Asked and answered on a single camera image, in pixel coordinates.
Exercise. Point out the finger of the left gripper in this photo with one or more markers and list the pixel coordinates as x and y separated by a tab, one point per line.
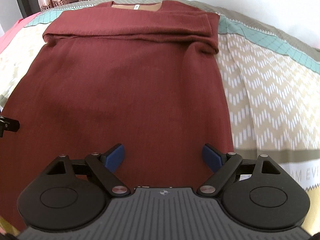
8	124

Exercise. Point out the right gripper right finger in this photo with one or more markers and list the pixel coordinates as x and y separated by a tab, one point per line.
257	193

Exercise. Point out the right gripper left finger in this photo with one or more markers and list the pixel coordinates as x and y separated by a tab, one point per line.
69	194

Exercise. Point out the maroon red knit sweater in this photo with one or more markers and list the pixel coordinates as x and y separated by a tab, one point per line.
105	75

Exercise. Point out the pink bed sheet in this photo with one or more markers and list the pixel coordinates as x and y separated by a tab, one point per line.
8	36

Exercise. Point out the patterned bed cover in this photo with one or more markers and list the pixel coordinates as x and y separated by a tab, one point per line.
271	83

